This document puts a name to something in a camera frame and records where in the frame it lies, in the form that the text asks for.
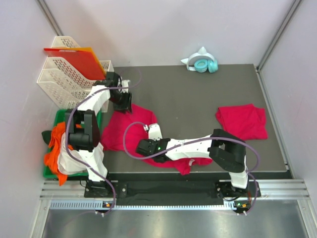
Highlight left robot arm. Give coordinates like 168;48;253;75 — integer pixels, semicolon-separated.
65;72;132;197

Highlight orange t shirt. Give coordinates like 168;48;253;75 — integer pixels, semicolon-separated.
44;122;68;186

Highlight teal cat ear headphones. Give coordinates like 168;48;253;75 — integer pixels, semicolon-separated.
181;47;218;73

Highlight dark green cloth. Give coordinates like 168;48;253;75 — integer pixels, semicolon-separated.
41;130;52;145

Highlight grey cable duct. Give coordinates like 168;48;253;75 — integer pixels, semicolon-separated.
50;200;237;211

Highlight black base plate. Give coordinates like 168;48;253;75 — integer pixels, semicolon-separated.
83;180;262;206

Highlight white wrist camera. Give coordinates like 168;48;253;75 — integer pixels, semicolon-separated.
143;123;162;141
121;80;131;93

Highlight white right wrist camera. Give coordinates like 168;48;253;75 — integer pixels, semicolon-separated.
143;123;162;141

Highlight red orange folder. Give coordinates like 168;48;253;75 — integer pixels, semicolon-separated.
44;47;106;80

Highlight white t shirt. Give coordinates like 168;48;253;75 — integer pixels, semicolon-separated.
57;133;104;177

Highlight pink t shirt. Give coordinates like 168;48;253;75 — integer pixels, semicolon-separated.
101;104;212;175
215;104;268;140

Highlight white file organizer rack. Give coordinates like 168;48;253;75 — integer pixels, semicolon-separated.
37;36;114;109

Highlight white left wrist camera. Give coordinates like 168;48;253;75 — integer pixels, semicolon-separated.
121;80;131;93

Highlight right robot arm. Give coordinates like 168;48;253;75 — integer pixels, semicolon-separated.
136;129;250;196

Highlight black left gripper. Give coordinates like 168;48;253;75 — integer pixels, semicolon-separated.
108;90;132;114

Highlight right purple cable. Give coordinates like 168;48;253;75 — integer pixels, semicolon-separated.
122;121;261;216

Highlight folded pink t shirt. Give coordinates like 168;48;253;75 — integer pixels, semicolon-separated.
215;104;268;140

